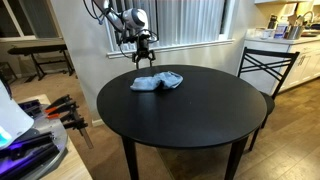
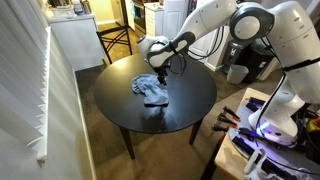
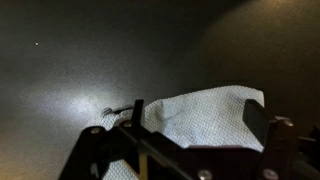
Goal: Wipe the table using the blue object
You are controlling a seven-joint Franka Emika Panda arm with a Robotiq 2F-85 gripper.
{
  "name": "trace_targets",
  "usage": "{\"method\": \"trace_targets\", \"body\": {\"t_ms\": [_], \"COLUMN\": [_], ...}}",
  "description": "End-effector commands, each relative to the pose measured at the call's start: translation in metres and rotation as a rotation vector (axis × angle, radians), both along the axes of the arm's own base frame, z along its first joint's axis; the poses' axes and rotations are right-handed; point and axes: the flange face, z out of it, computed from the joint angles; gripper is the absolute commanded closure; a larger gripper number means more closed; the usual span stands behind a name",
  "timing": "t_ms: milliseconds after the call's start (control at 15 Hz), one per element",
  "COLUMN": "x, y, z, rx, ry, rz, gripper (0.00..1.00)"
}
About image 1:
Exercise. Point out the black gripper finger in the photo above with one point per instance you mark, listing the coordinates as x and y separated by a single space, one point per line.
136 61
152 58

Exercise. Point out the kitchen faucet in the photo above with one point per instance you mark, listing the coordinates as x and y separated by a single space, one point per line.
308 14

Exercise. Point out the black piano keyboard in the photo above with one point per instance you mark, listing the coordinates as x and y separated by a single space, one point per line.
36 49

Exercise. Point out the light wooden mounting table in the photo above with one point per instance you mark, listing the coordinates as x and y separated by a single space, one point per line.
71 166

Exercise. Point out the white cup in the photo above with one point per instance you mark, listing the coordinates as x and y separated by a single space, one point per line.
266 34

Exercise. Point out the white blue container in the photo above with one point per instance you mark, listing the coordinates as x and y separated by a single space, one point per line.
280 31

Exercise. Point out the blue knitted cloth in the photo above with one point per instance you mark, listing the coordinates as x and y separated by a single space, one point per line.
153 82

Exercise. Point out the black metal chair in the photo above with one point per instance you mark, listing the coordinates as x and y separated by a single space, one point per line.
250 52

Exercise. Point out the black aluminium rail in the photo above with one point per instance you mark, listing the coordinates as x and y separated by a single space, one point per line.
30 160
30 141

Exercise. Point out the black bar clamp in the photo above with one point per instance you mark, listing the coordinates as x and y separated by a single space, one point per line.
78 123

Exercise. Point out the round metal base plate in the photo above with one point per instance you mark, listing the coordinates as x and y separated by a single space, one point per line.
50 128

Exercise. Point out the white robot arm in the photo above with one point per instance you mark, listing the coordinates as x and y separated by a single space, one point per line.
133 18

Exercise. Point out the white window frame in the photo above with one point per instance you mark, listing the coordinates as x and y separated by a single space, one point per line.
173 49

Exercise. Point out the round black table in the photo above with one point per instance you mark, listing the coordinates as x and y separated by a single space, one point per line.
186 113

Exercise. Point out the metal pot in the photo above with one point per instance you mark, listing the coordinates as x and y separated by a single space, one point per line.
295 32

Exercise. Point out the black keyboard stand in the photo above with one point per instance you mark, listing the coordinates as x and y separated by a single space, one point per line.
36 66

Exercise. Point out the black bottle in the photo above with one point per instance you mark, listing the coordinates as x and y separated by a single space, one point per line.
272 22

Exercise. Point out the white kitchen counter cabinet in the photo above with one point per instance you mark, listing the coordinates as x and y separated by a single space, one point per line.
300 63

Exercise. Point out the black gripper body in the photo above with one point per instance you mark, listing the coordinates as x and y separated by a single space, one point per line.
143 43

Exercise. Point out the white vertical window blinds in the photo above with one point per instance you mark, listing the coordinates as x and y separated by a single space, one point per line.
186 20

